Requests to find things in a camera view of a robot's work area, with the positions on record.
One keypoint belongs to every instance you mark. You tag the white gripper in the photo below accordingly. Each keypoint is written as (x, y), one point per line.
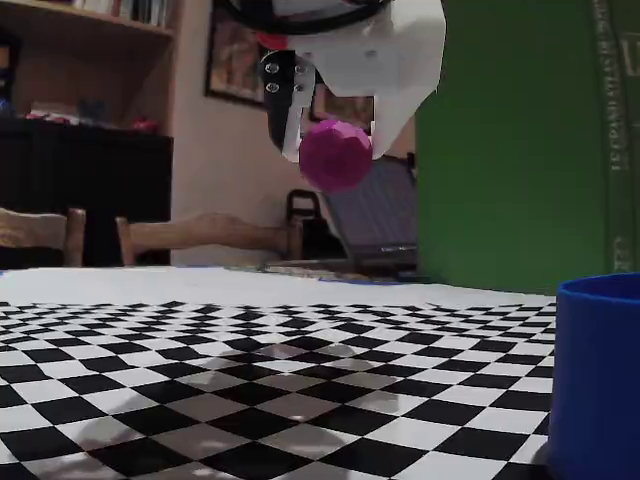
(372, 65)

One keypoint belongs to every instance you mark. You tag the pink faceted ball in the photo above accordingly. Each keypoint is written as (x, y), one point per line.
(335, 157)

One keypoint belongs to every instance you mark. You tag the blue round box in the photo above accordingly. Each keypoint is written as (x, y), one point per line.
(595, 380)

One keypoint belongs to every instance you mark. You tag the open grey laptop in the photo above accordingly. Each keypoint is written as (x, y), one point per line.
(375, 215)

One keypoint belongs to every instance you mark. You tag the large green book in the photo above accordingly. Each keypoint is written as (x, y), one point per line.
(500, 175)

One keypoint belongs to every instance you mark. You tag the wooden chair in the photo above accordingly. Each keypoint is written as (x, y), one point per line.
(30, 230)
(200, 232)

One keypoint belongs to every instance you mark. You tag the small pink item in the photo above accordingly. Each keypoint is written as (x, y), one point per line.
(145, 124)

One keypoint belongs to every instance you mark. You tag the row of shelf books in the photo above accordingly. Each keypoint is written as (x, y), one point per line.
(125, 10)

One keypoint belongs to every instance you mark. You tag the black cabinet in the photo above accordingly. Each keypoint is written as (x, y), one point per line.
(75, 175)

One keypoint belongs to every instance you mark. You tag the red white flat item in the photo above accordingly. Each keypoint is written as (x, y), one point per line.
(52, 112)

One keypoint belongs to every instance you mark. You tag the black white checkered mat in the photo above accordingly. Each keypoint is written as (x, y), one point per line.
(150, 400)

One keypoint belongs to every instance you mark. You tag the framed wall picture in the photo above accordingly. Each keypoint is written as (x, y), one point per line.
(345, 107)
(232, 60)

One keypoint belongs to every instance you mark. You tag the wooden wall shelf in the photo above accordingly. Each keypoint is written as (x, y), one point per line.
(100, 60)

